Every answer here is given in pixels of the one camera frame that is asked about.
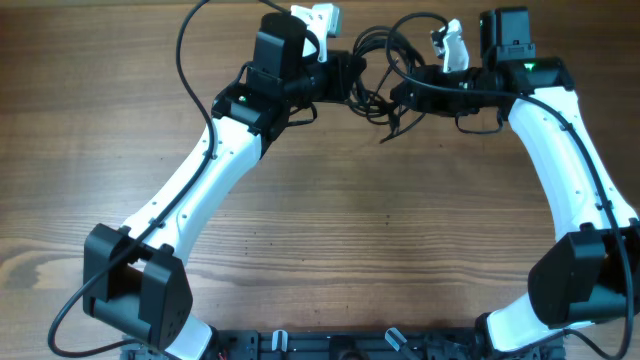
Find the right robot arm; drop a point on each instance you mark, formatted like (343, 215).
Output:
(591, 273)

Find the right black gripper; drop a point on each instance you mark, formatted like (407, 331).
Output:
(424, 98)

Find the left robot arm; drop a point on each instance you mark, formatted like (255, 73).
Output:
(135, 275)

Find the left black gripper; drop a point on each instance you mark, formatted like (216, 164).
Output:
(343, 73)

